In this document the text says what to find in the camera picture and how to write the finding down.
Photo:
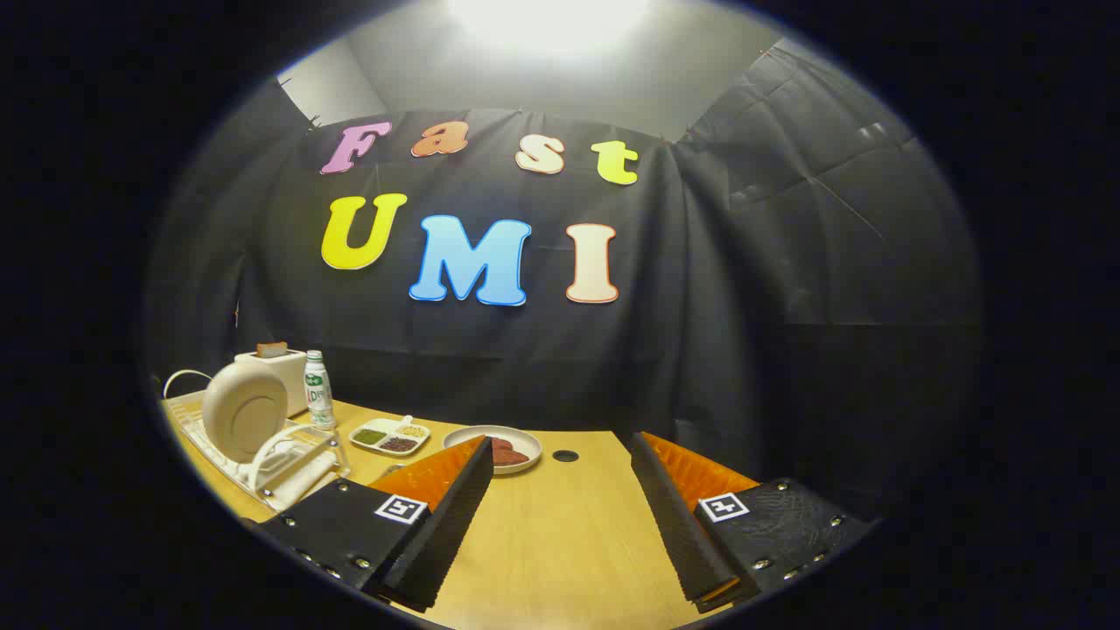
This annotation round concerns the white bottle green label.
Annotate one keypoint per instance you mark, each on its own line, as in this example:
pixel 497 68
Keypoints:
pixel 318 394

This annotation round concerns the white toaster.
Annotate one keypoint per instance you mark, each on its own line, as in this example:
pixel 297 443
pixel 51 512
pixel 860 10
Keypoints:
pixel 289 378

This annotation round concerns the brown meat patty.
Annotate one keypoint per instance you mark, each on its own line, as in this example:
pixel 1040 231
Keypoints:
pixel 502 444
pixel 512 458

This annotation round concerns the white oval plate with patties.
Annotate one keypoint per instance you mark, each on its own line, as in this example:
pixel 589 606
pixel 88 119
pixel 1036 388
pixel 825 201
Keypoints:
pixel 525 442

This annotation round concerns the brown bread slice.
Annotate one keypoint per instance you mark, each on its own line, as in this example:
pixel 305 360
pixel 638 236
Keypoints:
pixel 272 350

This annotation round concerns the black backdrop cloth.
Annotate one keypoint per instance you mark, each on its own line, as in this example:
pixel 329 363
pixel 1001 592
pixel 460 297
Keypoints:
pixel 700 306

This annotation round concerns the white round plate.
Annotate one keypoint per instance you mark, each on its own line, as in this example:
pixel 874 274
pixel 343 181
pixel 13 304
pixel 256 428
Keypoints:
pixel 245 411

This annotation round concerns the white divided dish with beans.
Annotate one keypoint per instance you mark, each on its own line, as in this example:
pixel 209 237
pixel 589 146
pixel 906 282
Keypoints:
pixel 389 437

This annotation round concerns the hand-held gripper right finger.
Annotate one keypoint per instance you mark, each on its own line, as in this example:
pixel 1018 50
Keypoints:
pixel 674 516

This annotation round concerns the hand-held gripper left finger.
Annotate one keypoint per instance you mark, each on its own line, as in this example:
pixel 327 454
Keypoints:
pixel 451 516

